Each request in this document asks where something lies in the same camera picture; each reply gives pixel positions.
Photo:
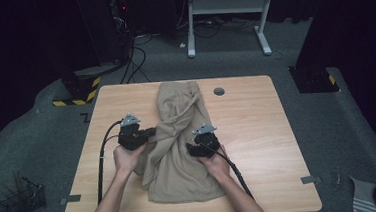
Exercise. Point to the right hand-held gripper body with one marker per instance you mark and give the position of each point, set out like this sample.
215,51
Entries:
207,141

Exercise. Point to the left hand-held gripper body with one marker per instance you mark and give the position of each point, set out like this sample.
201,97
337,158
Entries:
132,136

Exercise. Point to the beige pants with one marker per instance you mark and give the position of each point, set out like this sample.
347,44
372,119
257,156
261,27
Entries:
179,146

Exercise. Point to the person's left hand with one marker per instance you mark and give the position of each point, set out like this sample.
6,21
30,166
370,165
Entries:
128,158

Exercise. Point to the person's right hand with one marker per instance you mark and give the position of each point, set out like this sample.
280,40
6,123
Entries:
217,165

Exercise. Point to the grey round table grommet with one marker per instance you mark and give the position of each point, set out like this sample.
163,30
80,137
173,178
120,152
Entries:
219,91

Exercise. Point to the black base with yellow stripes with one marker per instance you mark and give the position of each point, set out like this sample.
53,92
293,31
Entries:
81,88

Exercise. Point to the grey tape piece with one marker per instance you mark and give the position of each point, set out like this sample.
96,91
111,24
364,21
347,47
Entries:
71,198
310,179

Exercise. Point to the black square stand base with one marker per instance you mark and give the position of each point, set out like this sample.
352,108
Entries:
314,79

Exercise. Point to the striped grey cloth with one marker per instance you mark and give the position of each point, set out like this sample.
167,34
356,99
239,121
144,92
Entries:
363,199

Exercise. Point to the white metal stand frame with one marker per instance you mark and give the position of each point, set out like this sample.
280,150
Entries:
229,5

